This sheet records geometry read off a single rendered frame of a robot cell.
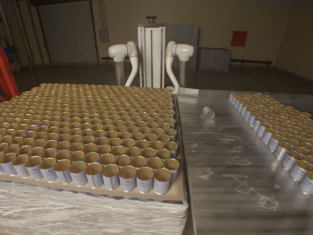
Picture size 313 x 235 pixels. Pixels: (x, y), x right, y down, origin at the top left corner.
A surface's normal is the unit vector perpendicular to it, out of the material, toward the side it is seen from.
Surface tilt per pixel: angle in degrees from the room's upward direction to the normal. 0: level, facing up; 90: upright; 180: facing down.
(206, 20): 90
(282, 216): 0
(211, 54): 90
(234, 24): 90
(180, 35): 89
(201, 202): 0
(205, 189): 0
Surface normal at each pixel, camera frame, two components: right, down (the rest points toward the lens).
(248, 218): 0.00, -0.88
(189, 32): -0.03, 0.46
